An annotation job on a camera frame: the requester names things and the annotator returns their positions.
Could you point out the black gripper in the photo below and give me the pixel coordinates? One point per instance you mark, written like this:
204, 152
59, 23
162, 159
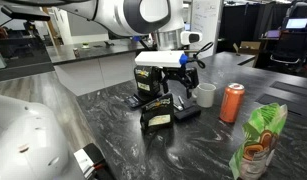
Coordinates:
189, 75

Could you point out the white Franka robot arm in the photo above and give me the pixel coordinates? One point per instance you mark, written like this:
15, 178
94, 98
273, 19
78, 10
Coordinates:
133, 13

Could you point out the white counter dark top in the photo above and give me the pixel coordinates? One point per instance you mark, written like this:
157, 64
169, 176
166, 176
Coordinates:
89, 71

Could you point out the black and white pen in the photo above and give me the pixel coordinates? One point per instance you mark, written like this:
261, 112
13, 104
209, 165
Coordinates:
181, 101

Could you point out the silver marker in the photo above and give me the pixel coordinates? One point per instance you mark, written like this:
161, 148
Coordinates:
178, 107

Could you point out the flat black case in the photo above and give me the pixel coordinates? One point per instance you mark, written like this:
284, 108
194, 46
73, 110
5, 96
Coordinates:
187, 112

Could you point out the white ceramic mug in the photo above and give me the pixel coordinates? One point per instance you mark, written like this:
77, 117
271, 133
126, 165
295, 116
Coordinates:
206, 96

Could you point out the short black snack bag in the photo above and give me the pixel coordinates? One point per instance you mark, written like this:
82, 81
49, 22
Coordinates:
158, 113

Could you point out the orange soda can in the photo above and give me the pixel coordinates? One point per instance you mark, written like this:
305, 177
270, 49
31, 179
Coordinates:
231, 103

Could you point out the small blue background monitor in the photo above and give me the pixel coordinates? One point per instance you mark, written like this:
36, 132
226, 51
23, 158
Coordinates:
187, 27

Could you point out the white whiteboard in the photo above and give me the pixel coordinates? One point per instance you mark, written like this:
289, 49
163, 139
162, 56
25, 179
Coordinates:
206, 23

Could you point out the brown cardboard box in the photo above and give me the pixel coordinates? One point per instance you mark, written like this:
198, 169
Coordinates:
249, 47

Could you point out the green chip bag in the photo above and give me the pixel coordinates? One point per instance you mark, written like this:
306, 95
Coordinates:
259, 143

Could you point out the green round item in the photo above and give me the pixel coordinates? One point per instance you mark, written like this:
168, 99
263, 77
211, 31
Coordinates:
85, 45

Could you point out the small can on counter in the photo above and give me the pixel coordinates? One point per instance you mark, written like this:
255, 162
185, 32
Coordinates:
76, 52

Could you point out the open laptop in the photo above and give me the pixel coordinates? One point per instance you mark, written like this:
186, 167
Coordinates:
273, 33

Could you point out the black office chair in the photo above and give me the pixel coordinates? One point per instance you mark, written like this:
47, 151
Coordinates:
289, 50

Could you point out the lit computer monitor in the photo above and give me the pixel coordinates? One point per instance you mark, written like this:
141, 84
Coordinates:
297, 23

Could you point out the white wrist camera blue end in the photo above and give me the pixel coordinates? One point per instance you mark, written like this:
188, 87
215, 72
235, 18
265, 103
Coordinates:
158, 58

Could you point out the black white robot mount block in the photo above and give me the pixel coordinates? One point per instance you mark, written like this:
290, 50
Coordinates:
89, 160

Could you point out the black camera on stand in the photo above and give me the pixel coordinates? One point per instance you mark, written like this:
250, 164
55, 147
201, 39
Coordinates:
24, 12

